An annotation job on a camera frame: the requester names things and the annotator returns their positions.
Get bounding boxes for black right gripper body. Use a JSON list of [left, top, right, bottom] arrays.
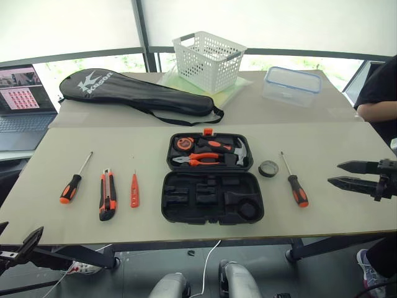
[[373, 158, 397, 202]]

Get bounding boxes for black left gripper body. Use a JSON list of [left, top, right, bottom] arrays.
[[0, 244, 20, 271]]

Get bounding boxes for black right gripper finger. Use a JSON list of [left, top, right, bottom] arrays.
[[337, 160, 380, 175], [328, 176, 378, 200]]

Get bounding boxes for orange black handled screwdriver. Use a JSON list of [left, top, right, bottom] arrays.
[[59, 151, 94, 204], [279, 150, 310, 208]]

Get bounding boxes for orange black utility knife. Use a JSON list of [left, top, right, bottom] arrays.
[[99, 168, 118, 222]]

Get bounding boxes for orange voltage tester pen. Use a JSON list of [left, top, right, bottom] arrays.
[[130, 168, 140, 209]]

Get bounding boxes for black tool case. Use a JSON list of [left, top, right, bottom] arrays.
[[161, 127, 265, 226]]

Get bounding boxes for white red sneaker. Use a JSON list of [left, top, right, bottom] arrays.
[[61, 260, 104, 276]]

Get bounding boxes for black trouser leg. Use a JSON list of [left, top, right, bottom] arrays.
[[365, 234, 397, 280]]

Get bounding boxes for person in black shirt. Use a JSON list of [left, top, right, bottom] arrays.
[[353, 53, 397, 150]]

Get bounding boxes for white pink sneaker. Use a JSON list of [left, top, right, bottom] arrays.
[[356, 248, 388, 296]]

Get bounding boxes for black electrical tape roll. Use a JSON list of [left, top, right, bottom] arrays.
[[257, 160, 280, 179]]

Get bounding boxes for clear container blue rimmed lid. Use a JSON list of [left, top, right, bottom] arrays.
[[261, 65, 323, 109]]

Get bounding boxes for grey laptop computer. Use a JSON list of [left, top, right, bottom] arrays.
[[0, 64, 60, 152]]

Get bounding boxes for silver left robot leg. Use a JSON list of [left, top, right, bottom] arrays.
[[148, 272, 191, 298]]

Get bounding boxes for silver robot leg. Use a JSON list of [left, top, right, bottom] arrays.
[[218, 260, 262, 298], [148, 272, 191, 298]]

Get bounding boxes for pale green translucent folder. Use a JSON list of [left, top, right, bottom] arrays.
[[158, 68, 254, 110]]

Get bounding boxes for silver right robot leg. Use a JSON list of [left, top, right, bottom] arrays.
[[218, 260, 262, 298]]

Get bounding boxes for orange black tape measure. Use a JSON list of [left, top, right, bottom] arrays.
[[174, 136, 195, 153]]

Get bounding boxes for black Kason racket bag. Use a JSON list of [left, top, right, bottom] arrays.
[[58, 68, 225, 127]]

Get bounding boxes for white plastic perforated basket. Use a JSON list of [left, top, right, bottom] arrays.
[[172, 30, 248, 95]]

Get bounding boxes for claw hammer orange black handle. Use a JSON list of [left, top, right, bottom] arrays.
[[197, 137, 249, 168]]

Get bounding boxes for orange handled pliers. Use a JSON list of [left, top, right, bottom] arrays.
[[171, 152, 225, 168]]

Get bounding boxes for white floor cable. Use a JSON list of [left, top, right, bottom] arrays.
[[198, 238, 223, 296]]

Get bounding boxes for dark window frame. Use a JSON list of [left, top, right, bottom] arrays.
[[0, 0, 397, 75]]

